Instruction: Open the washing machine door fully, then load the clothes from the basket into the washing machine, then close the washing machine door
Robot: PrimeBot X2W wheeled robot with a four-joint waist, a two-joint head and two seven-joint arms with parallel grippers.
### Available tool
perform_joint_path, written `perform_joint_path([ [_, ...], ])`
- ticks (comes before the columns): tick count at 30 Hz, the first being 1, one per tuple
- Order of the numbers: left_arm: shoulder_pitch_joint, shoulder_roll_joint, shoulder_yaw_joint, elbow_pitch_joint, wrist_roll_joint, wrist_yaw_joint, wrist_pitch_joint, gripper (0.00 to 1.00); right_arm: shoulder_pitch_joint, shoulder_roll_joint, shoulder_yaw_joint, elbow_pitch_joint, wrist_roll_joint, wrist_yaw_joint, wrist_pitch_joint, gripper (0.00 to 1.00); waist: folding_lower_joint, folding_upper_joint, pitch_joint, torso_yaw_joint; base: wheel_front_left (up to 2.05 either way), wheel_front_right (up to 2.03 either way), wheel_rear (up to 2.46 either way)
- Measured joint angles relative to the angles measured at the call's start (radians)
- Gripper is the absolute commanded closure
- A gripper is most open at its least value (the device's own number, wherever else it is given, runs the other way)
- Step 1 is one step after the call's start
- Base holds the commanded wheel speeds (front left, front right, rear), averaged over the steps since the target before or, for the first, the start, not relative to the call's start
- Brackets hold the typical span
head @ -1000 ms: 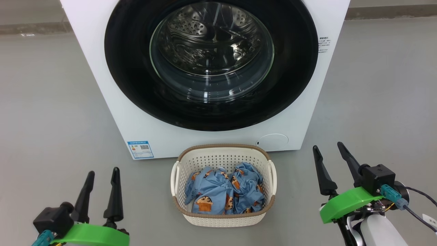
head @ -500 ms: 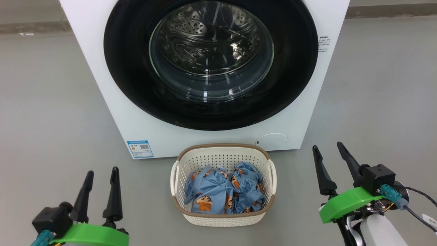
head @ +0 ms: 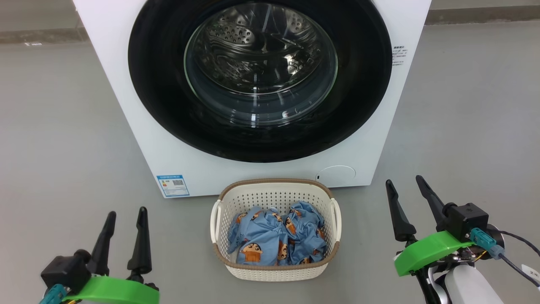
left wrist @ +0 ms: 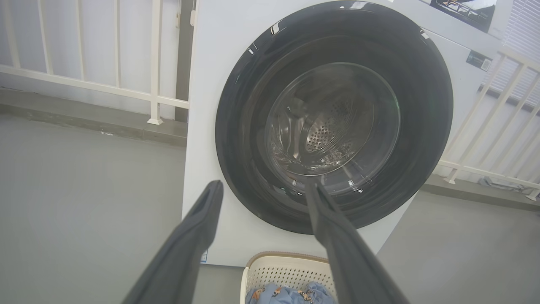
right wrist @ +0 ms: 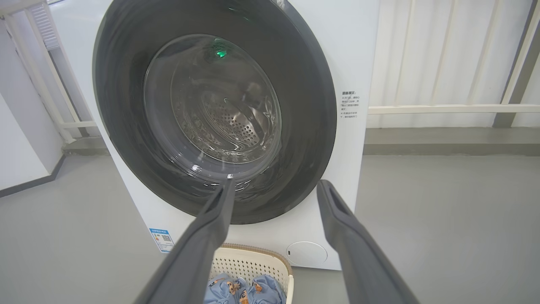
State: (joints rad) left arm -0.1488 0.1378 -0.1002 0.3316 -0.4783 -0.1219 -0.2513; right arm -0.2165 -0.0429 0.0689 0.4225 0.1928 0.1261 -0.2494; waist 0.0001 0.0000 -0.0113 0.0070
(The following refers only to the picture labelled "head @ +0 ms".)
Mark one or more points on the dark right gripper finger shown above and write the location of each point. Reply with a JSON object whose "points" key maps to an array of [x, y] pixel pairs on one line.
{"points": [[400, 223], [434, 207]]}

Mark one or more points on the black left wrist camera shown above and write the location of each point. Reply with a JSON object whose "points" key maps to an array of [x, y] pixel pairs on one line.
{"points": [[63, 270]]}

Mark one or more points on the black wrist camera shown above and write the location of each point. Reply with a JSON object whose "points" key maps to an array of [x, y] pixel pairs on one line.
{"points": [[63, 270], [468, 219]]}

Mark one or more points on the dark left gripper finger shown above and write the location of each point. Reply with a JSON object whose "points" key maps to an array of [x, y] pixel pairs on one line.
{"points": [[103, 249], [141, 249]]}

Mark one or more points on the cream perforated laundry basket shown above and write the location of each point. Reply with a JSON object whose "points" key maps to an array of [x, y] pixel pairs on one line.
{"points": [[274, 193]]}

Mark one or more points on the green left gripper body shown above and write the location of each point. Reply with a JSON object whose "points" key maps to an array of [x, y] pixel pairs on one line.
{"points": [[114, 291]]}

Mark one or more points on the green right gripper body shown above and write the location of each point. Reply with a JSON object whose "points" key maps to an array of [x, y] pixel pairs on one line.
{"points": [[426, 253]]}

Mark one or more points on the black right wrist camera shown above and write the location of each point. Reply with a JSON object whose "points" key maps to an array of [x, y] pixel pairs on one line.
{"points": [[468, 219]]}

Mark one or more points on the round black glass washer door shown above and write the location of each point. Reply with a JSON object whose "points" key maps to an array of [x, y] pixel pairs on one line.
{"points": [[160, 105]]}

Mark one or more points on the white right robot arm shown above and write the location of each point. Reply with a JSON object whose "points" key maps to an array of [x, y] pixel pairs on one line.
{"points": [[468, 287]]}

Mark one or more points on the round white filter cover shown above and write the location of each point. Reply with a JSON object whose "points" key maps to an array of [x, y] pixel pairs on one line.
{"points": [[337, 175]]}

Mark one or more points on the small black text sticker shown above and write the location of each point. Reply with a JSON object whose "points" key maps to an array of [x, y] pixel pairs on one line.
{"points": [[399, 55]]}

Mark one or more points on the blue energy label sticker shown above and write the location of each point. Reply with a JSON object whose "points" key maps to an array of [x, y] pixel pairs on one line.
{"points": [[173, 185]]}

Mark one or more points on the white front-load washing machine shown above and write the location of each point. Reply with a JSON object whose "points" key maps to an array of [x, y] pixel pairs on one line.
{"points": [[122, 126]]}

